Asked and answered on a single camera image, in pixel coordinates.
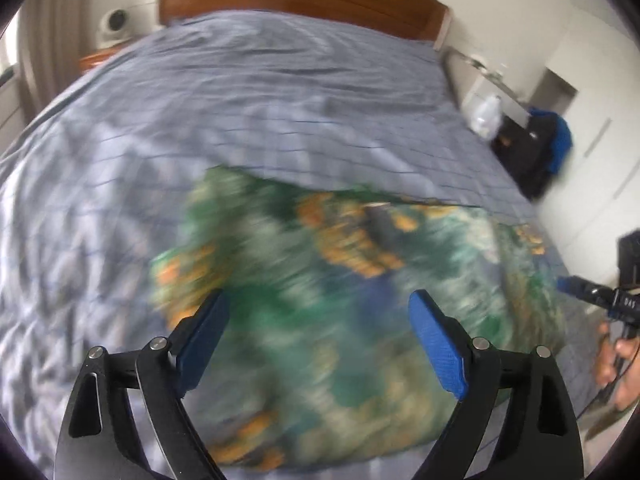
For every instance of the beige curtain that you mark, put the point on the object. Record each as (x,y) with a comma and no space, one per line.
(47,45)

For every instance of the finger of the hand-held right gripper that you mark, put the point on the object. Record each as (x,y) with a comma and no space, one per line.
(582,290)

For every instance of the grey wall shelf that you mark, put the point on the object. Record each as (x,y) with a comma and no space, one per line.
(480,67)

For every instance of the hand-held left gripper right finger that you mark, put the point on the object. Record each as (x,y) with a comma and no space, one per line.
(442,347)

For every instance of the green cloud print jacket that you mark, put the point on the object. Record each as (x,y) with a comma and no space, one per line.
(360,300)

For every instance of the bed with checked blue sheet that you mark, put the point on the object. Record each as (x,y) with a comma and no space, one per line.
(225,125)

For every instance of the person's right hand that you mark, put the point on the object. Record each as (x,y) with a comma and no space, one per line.
(612,365)

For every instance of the wooden nightstand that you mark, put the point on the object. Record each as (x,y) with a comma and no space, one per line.
(97,60)

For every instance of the white plastic bag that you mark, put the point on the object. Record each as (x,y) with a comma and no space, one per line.
(485,115)

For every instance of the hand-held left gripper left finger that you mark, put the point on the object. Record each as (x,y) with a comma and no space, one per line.
(200,345)

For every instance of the black and blue jacket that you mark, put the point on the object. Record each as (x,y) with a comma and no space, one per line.
(537,147)

